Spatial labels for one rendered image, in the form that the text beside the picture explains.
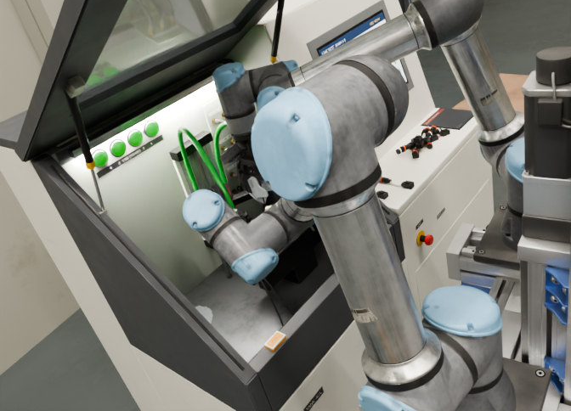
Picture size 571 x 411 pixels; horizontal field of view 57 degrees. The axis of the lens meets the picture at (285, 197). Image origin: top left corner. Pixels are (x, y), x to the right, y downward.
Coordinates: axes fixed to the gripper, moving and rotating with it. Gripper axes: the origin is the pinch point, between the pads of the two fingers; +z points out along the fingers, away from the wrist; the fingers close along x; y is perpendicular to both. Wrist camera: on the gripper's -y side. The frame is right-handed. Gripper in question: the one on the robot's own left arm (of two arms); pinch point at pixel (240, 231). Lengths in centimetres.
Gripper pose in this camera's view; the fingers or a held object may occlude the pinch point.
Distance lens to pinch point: 128.3
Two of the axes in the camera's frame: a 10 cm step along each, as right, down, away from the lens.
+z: 1.5, 2.3, 9.6
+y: 4.8, 8.3, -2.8
